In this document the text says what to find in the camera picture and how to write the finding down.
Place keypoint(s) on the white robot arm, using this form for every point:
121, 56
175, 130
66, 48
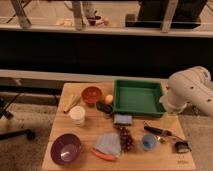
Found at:
190, 85

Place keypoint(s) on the small orange fruit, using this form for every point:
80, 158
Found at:
109, 99

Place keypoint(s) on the red bowl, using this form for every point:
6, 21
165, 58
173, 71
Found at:
90, 95

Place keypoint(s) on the green plastic tray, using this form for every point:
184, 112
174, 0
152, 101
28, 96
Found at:
138, 98

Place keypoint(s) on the blue sponge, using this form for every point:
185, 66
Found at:
122, 119

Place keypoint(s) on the white cup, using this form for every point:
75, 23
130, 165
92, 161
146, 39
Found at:
77, 114

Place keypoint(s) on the blue folded cloth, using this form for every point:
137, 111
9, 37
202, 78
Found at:
108, 143

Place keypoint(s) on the bunch of dark grapes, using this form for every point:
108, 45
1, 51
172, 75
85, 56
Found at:
126, 139

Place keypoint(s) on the small blue cup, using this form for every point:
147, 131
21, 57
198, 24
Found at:
148, 142

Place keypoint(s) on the orange carrot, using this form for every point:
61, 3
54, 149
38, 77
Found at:
106, 157

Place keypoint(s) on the purple bowl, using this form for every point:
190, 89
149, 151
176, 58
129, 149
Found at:
65, 149

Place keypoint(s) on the black office chair base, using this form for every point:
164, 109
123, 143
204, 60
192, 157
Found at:
12, 128

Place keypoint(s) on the black handled knife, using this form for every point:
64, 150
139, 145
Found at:
161, 132

